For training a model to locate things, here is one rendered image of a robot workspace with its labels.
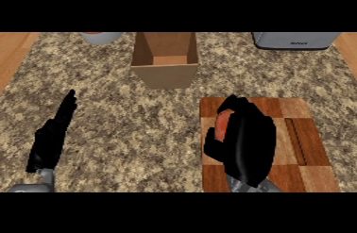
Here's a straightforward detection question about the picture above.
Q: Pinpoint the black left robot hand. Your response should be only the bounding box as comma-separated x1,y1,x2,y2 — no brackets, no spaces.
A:
25,89,80,174

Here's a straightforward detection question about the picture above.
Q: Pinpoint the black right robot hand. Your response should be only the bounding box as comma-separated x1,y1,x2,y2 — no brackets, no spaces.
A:
203,94,277,189

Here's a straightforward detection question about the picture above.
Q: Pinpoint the orange sweet potato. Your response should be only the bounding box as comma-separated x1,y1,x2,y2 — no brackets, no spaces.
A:
213,108,235,142

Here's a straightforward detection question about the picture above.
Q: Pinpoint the checkered wooden cutting board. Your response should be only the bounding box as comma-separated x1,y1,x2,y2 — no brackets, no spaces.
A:
200,96,342,193

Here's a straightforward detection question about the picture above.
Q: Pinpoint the brown cardboard box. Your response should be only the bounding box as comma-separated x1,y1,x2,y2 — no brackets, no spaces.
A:
130,32,201,90

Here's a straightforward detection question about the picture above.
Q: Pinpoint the grey appliance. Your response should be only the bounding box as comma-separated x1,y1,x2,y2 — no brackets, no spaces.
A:
250,32,345,51

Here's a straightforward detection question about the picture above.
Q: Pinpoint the grey round pot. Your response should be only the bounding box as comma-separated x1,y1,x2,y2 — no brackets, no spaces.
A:
78,32,125,45

